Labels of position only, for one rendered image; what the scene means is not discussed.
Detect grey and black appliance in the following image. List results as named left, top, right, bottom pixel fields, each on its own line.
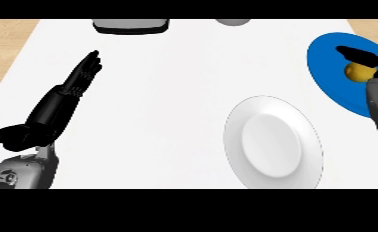
left=91, top=19, right=171, bottom=36

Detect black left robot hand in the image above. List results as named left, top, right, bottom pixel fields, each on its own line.
left=0, top=49, right=104, bottom=153

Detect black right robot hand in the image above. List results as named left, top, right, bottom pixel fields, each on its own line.
left=335, top=44, right=378, bottom=129

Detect blue plate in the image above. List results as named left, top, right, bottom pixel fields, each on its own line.
left=305, top=32, right=378, bottom=119

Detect yellow lemon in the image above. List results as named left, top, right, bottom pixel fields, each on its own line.
left=342, top=61, right=376, bottom=83

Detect grey round object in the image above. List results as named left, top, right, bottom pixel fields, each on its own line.
left=214, top=19, right=252, bottom=27

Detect white plate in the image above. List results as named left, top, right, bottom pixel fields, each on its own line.
left=223, top=95, right=324, bottom=190

